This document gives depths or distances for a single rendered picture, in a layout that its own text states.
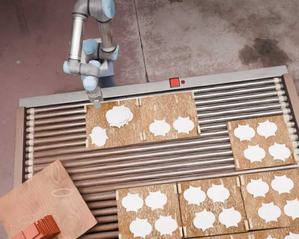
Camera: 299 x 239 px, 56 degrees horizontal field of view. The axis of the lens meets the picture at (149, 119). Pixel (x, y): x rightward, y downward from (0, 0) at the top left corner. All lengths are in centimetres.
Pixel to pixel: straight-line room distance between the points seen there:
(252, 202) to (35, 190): 142
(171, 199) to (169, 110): 63
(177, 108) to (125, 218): 85
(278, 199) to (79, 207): 129
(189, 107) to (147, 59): 139
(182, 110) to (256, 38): 180
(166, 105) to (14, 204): 123
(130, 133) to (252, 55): 196
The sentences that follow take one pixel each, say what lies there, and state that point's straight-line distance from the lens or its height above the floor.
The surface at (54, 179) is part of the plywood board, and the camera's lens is 201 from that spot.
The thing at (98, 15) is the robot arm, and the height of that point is 148.
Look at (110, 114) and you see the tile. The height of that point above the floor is 100.
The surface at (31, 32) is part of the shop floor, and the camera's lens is 395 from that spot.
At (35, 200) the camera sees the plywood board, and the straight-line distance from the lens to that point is 205.
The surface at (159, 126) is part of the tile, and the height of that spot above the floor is 95.
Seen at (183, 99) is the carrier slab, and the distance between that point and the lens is 213.
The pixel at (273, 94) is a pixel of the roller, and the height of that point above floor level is 92.
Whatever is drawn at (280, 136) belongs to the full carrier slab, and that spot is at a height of 94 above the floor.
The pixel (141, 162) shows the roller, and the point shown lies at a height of 92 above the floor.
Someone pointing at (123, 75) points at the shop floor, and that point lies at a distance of 331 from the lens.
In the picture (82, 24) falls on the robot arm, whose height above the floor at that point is 147.
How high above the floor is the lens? 290
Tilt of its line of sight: 71 degrees down
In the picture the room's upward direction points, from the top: 10 degrees counter-clockwise
